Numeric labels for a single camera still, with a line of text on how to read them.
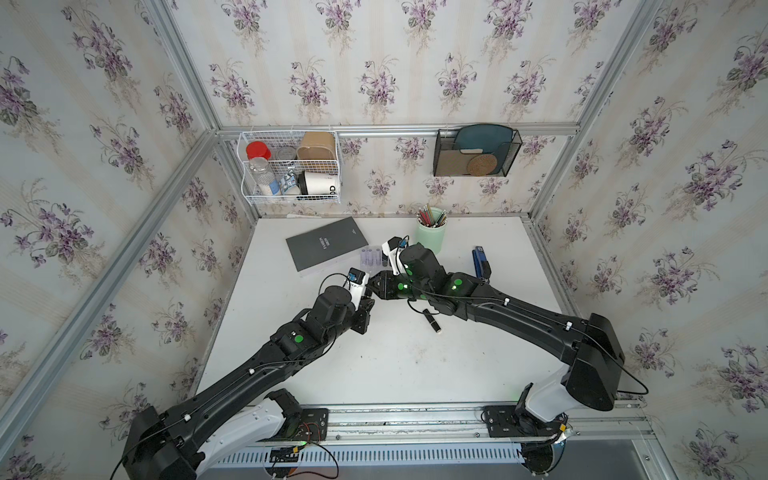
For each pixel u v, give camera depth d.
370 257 0.98
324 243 1.07
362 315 0.66
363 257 0.98
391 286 0.65
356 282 0.65
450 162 0.98
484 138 0.93
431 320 0.90
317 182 0.93
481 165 0.98
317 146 0.90
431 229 0.97
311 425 0.72
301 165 0.93
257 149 0.92
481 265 1.01
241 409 0.47
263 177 0.86
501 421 0.73
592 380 0.41
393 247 0.68
